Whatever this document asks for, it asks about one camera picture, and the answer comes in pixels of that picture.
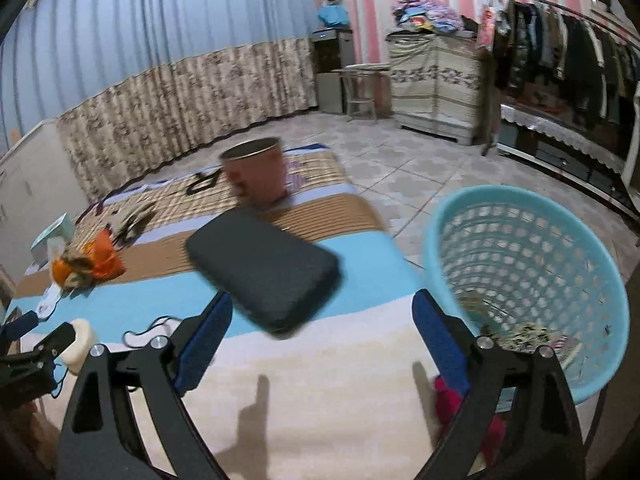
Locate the pile of folded clothes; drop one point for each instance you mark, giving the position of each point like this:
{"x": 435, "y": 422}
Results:
{"x": 427, "y": 15}

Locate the light blue plastic basket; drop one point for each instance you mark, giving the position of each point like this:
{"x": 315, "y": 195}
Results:
{"x": 525, "y": 280}

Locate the metal clothes rack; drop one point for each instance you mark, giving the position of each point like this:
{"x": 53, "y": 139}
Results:
{"x": 550, "y": 5}

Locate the row of hanging clothes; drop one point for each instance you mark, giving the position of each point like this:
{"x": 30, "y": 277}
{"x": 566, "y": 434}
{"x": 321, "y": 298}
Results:
{"x": 565, "y": 60}

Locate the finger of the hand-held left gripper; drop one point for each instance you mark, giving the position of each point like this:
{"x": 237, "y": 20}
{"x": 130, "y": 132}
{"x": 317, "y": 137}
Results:
{"x": 20, "y": 325}
{"x": 52, "y": 340}

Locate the dark wooden furniture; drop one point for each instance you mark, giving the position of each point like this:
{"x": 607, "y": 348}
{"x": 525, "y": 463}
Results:
{"x": 615, "y": 440}

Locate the orange fruit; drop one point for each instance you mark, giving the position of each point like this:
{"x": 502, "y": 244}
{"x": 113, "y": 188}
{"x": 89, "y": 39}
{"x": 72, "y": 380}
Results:
{"x": 60, "y": 271}

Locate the pink cartoon mug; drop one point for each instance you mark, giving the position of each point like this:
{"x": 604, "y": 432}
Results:
{"x": 255, "y": 170}

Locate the dark printed book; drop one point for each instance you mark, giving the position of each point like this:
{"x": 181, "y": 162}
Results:
{"x": 530, "y": 336}

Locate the blue covered water bottle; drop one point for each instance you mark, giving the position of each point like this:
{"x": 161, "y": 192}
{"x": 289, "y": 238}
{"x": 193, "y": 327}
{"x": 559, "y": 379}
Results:
{"x": 334, "y": 14}

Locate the blue floral curtain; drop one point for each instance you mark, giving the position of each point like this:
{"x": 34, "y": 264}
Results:
{"x": 150, "y": 60}

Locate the white hanging garment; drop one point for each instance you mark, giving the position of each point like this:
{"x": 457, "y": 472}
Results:
{"x": 632, "y": 150}

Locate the white cabinet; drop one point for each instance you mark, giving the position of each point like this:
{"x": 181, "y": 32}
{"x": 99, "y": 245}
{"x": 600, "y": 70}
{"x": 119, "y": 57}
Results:
{"x": 35, "y": 185}

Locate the small metal stool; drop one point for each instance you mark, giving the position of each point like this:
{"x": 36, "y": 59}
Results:
{"x": 362, "y": 90}

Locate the orange plastic bag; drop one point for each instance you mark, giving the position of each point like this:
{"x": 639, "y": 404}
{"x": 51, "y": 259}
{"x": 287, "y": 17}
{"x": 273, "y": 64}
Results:
{"x": 107, "y": 260}

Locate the pink hanging bag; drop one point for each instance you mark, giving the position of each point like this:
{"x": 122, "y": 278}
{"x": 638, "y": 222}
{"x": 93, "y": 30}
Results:
{"x": 487, "y": 25}

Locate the cloth covered cabinet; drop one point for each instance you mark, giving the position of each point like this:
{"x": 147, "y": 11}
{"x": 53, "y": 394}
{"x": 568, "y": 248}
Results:
{"x": 435, "y": 85}

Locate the low dark cabinet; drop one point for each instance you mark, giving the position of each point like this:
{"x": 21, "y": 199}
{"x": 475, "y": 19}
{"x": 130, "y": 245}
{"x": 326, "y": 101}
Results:
{"x": 560, "y": 157}

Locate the white paper card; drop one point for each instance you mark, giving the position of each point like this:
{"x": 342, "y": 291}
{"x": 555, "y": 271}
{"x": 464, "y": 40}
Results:
{"x": 50, "y": 302}

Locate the teal tissue box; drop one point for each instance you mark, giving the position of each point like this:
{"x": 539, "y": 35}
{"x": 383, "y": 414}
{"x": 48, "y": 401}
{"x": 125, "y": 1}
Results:
{"x": 52, "y": 240}

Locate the striped cartoon printed blanket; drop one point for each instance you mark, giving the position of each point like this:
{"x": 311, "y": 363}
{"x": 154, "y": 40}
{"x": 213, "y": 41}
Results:
{"x": 325, "y": 385}

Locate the brown wrapper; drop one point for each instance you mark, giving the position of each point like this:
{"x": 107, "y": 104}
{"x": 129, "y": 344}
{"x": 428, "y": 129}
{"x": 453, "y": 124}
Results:
{"x": 80, "y": 267}

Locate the black textured case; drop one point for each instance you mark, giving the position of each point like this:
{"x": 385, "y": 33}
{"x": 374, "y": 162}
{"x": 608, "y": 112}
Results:
{"x": 265, "y": 270}

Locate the grey gloves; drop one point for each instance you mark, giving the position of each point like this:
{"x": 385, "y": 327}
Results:
{"x": 132, "y": 220}

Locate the grey water dispenser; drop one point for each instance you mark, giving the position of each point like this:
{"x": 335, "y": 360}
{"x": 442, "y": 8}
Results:
{"x": 330, "y": 70}

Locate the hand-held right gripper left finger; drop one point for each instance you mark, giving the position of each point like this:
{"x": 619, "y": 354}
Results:
{"x": 205, "y": 345}

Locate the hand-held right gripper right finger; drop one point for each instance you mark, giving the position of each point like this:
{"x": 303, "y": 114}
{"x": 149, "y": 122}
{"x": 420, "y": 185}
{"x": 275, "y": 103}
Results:
{"x": 442, "y": 347}

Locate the white lace cloth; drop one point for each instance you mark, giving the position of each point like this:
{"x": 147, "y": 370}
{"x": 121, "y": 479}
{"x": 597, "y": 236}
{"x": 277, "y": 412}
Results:
{"x": 560, "y": 130}

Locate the white round soap bar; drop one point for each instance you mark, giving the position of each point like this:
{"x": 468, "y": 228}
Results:
{"x": 80, "y": 342}

